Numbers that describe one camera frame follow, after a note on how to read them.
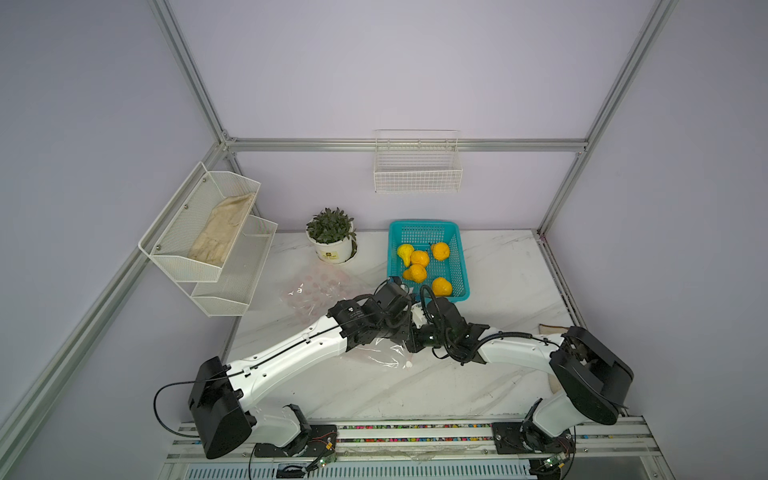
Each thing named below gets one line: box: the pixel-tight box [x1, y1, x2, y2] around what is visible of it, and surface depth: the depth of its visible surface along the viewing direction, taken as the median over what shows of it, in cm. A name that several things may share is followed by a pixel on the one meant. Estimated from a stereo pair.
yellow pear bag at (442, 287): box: [432, 277, 453, 297], surface depth 100 cm
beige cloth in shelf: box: [188, 192, 256, 267], surface depth 80 cm
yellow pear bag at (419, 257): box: [410, 250, 429, 266], surface depth 109 cm
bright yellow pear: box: [397, 244, 414, 268], surface depth 110 cm
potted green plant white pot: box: [306, 207, 358, 264], surface depth 100 cm
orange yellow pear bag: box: [432, 242, 451, 261], surface depth 110 cm
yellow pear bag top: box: [403, 264, 427, 283], surface depth 103 cm
